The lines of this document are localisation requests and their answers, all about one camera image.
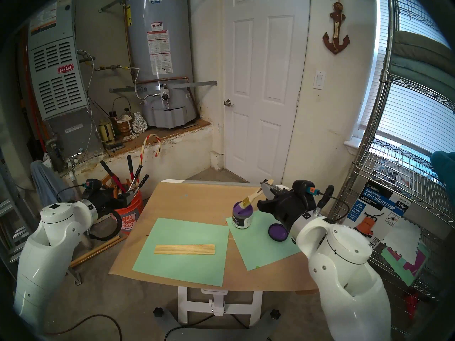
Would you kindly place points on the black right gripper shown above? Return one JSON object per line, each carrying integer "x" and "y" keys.
{"x": 289, "y": 209}

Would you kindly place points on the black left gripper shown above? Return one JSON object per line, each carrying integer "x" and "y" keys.
{"x": 108, "y": 201}

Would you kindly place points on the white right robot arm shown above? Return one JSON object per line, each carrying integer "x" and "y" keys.
{"x": 341, "y": 272}

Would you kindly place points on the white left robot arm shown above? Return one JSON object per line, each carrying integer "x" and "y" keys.
{"x": 46, "y": 258}

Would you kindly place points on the purple paint jar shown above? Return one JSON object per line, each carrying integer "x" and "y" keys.
{"x": 242, "y": 221}

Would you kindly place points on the orange plastic bucket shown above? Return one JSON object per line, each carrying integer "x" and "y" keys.
{"x": 129, "y": 219}

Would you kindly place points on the red black bolt cutter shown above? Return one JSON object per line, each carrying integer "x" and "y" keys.
{"x": 113, "y": 178}

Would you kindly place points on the black grip silver tool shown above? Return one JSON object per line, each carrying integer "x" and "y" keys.
{"x": 138, "y": 171}

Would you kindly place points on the purple jar lid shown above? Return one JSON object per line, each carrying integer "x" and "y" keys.
{"x": 275, "y": 233}

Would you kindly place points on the striped candy cane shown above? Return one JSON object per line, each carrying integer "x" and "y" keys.
{"x": 143, "y": 150}

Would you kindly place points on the small green paper sheet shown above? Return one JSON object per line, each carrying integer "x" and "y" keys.
{"x": 259, "y": 251}

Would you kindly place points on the wooden floor sticks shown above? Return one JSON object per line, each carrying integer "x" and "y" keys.
{"x": 96, "y": 251}

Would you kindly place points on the foil wrapped object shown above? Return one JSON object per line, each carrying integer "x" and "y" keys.
{"x": 139, "y": 124}

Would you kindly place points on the light wood slat piece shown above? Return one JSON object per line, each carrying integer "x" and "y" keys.
{"x": 185, "y": 249}

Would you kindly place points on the blue cloth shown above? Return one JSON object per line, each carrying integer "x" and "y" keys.
{"x": 48, "y": 187}

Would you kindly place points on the brown wooden ledge board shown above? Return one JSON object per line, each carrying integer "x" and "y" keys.
{"x": 170, "y": 132}

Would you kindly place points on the large green paper sheet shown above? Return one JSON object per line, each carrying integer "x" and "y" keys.
{"x": 177, "y": 269}

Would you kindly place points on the white panel door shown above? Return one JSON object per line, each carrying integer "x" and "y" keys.
{"x": 263, "y": 95}

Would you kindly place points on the grey water heater tank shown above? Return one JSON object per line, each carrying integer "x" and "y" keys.
{"x": 160, "y": 95}

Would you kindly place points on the aluminium ladder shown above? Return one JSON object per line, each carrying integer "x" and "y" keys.
{"x": 10, "y": 216}

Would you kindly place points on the utility pump box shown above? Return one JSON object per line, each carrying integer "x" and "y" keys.
{"x": 384, "y": 209}

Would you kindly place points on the grey bryant furnace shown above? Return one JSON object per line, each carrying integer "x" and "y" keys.
{"x": 57, "y": 88}

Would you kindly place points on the yellow gas pipe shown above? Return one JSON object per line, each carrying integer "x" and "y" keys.
{"x": 113, "y": 66}

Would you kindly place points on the orange vertical pipe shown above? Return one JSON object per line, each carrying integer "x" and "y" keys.
{"x": 32, "y": 102}

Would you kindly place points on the white scalloped paper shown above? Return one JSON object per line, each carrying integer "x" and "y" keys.
{"x": 401, "y": 237}

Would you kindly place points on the green craft paper scrap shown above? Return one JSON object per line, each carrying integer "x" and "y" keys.
{"x": 400, "y": 269}

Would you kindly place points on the magenta craft paper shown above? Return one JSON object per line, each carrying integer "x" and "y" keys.
{"x": 419, "y": 260}

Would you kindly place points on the white window blinds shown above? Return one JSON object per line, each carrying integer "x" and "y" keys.
{"x": 419, "y": 113}

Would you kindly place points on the red plastic object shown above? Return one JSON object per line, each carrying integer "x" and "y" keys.
{"x": 412, "y": 304}

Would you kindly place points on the teal cloth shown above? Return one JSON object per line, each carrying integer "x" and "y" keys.
{"x": 444, "y": 166}

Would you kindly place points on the grey green cushion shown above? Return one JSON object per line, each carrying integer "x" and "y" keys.
{"x": 419, "y": 74}
{"x": 419, "y": 45}

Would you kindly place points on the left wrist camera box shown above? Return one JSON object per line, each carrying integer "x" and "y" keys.
{"x": 93, "y": 188}

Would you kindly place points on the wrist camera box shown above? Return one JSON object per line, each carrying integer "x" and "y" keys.
{"x": 304, "y": 191}
{"x": 93, "y": 188}

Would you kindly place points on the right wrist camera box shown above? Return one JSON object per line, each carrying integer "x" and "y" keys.
{"x": 304, "y": 191}

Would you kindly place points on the white grey table frame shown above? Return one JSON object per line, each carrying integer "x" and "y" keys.
{"x": 215, "y": 301}

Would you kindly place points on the white light switch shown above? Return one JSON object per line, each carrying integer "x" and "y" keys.
{"x": 319, "y": 80}

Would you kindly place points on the brown anchor wall decoration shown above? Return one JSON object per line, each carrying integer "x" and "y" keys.
{"x": 336, "y": 31}

